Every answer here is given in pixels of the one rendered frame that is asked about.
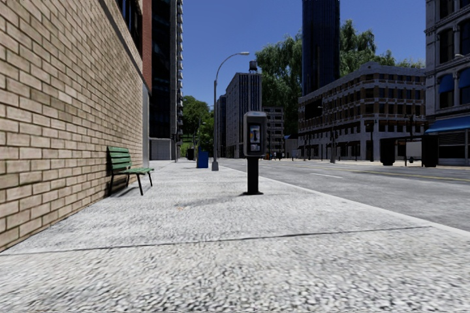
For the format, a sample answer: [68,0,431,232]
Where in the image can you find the blue letter box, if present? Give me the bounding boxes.
[196,146,210,170]

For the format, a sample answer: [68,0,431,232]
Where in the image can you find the grey street lamp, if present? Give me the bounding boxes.
[211,52,251,171]

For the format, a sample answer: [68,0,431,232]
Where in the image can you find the grey concrete tower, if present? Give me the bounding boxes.
[214,60,263,159]

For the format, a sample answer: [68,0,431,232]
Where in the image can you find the grey low building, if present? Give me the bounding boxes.
[262,106,285,158]

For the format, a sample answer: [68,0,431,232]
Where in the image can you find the trees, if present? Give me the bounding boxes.
[180,95,215,158]
[255,19,426,137]

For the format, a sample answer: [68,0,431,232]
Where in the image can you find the dark glass tower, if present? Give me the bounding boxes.
[149,0,184,161]
[301,0,341,97]

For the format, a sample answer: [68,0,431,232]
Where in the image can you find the green bench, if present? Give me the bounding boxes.
[107,146,155,196]

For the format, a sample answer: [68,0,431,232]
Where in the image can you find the tan and grey corner building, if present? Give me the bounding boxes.
[297,61,427,162]

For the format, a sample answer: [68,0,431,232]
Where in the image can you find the red brick building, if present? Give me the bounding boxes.
[142,0,153,168]

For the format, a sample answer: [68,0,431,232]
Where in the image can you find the black bus shelter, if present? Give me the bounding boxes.
[379,134,439,168]

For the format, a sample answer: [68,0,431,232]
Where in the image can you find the tan brick building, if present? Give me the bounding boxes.
[0,0,146,261]

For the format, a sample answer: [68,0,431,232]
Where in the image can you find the pale stone building, blue awnings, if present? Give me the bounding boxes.
[424,0,470,167]

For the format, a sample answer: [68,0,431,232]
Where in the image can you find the pay phone on a post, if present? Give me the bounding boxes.
[242,111,268,196]

